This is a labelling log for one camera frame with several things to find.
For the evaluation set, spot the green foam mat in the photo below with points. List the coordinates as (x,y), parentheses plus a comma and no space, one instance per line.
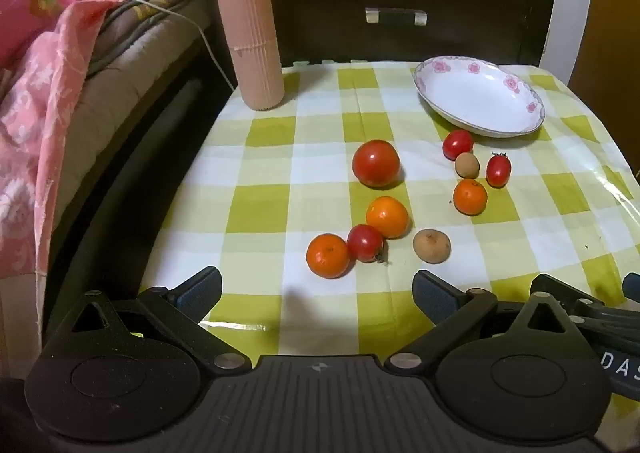
(330,62)

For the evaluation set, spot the brown longan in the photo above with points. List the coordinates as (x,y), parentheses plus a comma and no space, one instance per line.
(432,246)
(467,165)

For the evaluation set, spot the white floral plate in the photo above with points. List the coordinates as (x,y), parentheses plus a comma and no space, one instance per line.
(475,93)

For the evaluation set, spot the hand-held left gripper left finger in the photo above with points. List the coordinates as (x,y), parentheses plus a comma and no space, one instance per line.
(202,290)

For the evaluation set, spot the brown wooden door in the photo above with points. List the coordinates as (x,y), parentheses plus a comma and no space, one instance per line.
(615,33)

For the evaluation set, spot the dark wooden bed frame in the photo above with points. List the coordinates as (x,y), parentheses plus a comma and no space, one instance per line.
(125,183)

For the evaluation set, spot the cherry tomato with stem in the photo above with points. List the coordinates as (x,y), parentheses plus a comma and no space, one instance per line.
(365,243)

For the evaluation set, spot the large red tomato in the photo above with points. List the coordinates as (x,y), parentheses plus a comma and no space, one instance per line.
(376,163)

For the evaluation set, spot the oblong cherry tomato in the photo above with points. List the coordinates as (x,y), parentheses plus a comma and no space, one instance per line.
(498,171)

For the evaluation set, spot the round cherry tomato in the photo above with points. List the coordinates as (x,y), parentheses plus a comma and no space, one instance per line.
(458,144)

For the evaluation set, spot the dark wooden cabinet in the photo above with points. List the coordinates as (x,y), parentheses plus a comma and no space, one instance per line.
(325,8)

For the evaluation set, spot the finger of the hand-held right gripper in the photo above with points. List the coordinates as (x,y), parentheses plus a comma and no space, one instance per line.
(632,285)
(550,285)

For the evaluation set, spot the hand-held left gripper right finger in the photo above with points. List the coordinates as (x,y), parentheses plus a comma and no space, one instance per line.
(432,295)

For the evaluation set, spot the small orange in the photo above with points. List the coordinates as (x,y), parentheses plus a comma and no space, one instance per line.
(470,196)
(327,255)
(387,217)

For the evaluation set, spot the green checked tablecloth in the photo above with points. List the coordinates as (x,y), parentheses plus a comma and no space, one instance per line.
(280,213)

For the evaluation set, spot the pink floral blanket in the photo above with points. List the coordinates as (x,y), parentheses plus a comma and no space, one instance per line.
(30,83)

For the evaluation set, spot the brown quilted mattress pad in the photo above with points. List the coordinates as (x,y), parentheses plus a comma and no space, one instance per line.
(130,68)

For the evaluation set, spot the pink ribbed cylinder case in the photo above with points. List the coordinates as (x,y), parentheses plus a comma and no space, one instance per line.
(250,33)

